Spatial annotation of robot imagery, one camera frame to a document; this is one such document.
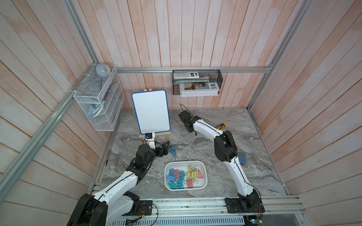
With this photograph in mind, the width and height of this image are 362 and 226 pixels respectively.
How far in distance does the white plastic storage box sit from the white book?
0.45 m

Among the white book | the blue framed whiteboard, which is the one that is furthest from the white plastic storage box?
the white book

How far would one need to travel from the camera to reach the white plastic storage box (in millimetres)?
806

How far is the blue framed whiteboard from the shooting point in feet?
2.74

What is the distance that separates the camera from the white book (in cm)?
94
